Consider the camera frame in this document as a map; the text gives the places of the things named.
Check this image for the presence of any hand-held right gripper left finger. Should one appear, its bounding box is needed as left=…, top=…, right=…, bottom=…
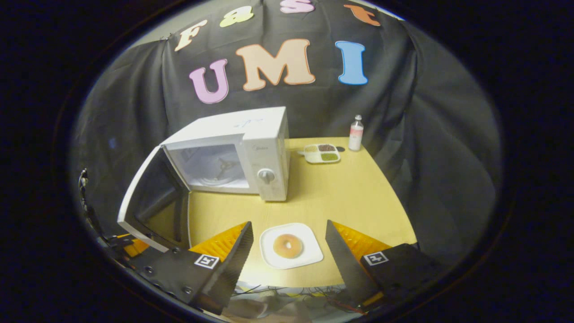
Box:
left=128, top=221, right=254, bottom=315

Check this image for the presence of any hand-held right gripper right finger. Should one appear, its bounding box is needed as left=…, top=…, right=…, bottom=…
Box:
left=325, top=220, right=449, bottom=311

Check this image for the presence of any glazed brown donut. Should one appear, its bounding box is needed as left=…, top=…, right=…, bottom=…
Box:
left=273, top=233, right=304, bottom=259

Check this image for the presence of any white microwave oven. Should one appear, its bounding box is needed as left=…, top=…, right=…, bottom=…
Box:
left=117, top=106, right=291, bottom=253

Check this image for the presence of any white square plate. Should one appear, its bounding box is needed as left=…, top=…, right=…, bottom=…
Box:
left=260, top=223, right=324, bottom=270

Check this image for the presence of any white divided tray with beans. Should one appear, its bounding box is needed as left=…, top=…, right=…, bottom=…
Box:
left=298, top=143, right=341, bottom=164

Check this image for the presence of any clear bottle with pink label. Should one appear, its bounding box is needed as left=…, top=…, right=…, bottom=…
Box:
left=348, top=114, right=364, bottom=152

